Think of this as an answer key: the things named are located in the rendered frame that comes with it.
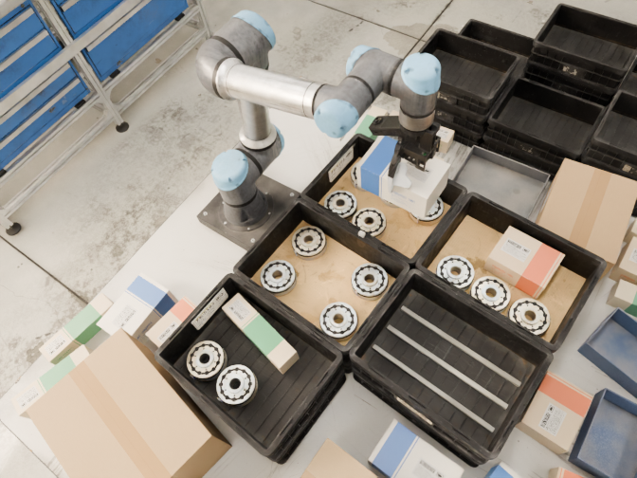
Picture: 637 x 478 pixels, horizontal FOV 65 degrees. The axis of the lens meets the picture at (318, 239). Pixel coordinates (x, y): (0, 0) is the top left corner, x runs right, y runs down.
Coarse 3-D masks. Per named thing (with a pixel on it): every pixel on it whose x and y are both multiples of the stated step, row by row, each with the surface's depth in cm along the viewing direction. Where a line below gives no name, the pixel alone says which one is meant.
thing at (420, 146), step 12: (408, 132) 107; (420, 132) 107; (432, 132) 107; (396, 144) 114; (408, 144) 113; (420, 144) 111; (432, 144) 111; (408, 156) 116; (420, 156) 112; (432, 156) 116; (420, 168) 115
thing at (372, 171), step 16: (384, 144) 128; (368, 160) 126; (384, 160) 125; (432, 160) 124; (368, 176) 126; (384, 176) 123; (416, 176) 122; (432, 176) 121; (384, 192) 127; (400, 192) 123; (416, 192) 120; (432, 192) 120; (416, 208) 124
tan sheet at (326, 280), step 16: (304, 224) 154; (288, 240) 152; (272, 256) 150; (288, 256) 149; (320, 256) 148; (336, 256) 147; (352, 256) 147; (256, 272) 147; (304, 272) 146; (320, 272) 145; (336, 272) 145; (352, 272) 144; (304, 288) 143; (320, 288) 143; (336, 288) 142; (352, 288) 142; (288, 304) 141; (304, 304) 141; (320, 304) 140; (352, 304) 139; (368, 304) 139; (336, 320) 138
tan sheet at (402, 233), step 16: (352, 192) 158; (368, 192) 158; (384, 208) 154; (400, 208) 154; (448, 208) 152; (368, 224) 152; (400, 224) 151; (416, 224) 150; (384, 240) 149; (400, 240) 148; (416, 240) 148
